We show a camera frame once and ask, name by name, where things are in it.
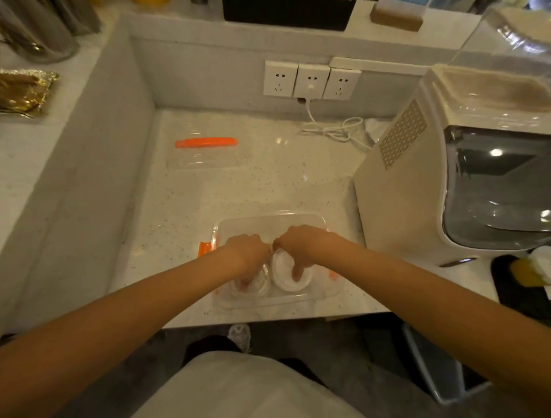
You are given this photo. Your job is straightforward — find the person's left hand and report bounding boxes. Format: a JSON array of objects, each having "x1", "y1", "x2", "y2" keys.
[{"x1": 223, "y1": 234, "x2": 272, "y2": 294}]

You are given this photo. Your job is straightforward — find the person's right hand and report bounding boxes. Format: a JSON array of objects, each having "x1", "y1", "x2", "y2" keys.
[{"x1": 273, "y1": 225, "x2": 333, "y2": 283}]

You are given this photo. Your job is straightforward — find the small clear plastic cup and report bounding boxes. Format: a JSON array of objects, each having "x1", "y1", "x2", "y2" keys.
[{"x1": 232, "y1": 263, "x2": 272, "y2": 299}]

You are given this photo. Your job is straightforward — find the small white plastic cup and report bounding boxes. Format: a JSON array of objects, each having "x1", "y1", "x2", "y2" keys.
[{"x1": 271, "y1": 249, "x2": 313, "y2": 293}]

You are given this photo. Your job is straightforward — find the person's left forearm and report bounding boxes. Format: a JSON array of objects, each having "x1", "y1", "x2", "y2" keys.
[{"x1": 0, "y1": 247, "x2": 242, "y2": 418}]

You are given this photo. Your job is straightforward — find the person's right forearm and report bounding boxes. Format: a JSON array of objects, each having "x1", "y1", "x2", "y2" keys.
[{"x1": 316, "y1": 235, "x2": 551, "y2": 403}]

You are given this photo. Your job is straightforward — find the clear container with orange clips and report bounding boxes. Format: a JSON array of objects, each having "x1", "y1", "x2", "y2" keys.
[{"x1": 197, "y1": 214, "x2": 346, "y2": 311}]

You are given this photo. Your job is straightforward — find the white shoe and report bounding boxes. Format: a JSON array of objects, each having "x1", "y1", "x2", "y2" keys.
[{"x1": 227, "y1": 323, "x2": 252, "y2": 354}]

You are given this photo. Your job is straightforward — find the person's black trousers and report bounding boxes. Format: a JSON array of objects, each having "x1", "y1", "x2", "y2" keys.
[{"x1": 182, "y1": 334, "x2": 326, "y2": 388}]

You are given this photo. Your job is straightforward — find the person's white shirt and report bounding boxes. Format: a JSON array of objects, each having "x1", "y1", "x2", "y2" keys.
[{"x1": 130, "y1": 351, "x2": 367, "y2": 418}]

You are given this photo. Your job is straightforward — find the white countertop appliance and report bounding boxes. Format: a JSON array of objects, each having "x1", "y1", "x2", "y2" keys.
[{"x1": 353, "y1": 64, "x2": 551, "y2": 268}]

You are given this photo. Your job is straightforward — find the clear lid with orange strip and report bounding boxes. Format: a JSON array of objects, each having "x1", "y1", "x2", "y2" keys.
[{"x1": 166, "y1": 136, "x2": 251, "y2": 171}]

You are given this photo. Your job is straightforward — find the white bin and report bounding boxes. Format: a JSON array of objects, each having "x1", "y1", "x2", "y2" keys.
[{"x1": 401, "y1": 322, "x2": 492, "y2": 406}]

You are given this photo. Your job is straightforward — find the black mat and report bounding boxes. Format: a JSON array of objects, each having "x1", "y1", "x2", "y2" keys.
[{"x1": 490, "y1": 254, "x2": 551, "y2": 329}]

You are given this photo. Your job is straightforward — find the yellow object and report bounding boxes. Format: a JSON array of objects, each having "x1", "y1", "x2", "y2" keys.
[{"x1": 510, "y1": 257, "x2": 546, "y2": 288}]

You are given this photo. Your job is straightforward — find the white cloth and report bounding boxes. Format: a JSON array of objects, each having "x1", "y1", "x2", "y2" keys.
[{"x1": 527, "y1": 245, "x2": 551, "y2": 300}]

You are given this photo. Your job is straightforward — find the brown block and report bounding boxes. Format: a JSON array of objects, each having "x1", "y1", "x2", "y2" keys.
[{"x1": 370, "y1": 0, "x2": 425, "y2": 32}]

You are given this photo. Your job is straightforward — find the golden foil packet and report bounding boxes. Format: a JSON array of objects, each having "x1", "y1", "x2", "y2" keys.
[{"x1": 0, "y1": 68, "x2": 59, "y2": 118}]

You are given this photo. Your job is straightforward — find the clear appliance lid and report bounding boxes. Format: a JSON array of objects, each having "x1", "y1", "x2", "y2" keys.
[{"x1": 448, "y1": 3, "x2": 551, "y2": 135}]

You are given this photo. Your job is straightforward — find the metal canister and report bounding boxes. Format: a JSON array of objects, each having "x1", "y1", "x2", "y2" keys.
[{"x1": 0, "y1": 0, "x2": 102, "y2": 64}]

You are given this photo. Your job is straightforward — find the white power cable with plug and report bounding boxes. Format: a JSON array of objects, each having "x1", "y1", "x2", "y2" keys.
[{"x1": 297, "y1": 96, "x2": 376, "y2": 152}]

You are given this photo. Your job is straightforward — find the white wall socket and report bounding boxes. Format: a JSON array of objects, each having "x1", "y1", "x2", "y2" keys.
[
  {"x1": 293, "y1": 64, "x2": 331, "y2": 101},
  {"x1": 323, "y1": 67, "x2": 362, "y2": 101},
  {"x1": 263, "y1": 60, "x2": 298, "y2": 98}
]

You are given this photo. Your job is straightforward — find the white cable trunking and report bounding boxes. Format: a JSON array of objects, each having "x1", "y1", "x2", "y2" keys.
[{"x1": 329, "y1": 56, "x2": 432, "y2": 78}]

